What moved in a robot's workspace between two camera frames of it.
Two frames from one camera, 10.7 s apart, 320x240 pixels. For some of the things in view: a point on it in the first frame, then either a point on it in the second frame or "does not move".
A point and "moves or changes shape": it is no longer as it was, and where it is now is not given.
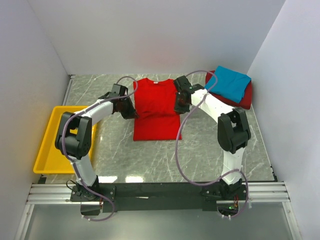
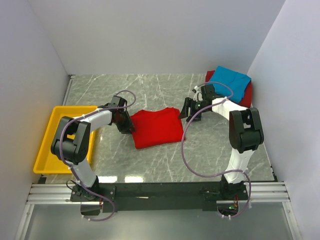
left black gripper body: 126,106 → 124,123
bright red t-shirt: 154,102 moves or changes shape
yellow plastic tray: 50,160 does not move
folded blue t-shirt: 230,84 does not move
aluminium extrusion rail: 61,194 does not move
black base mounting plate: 157,197 does not move
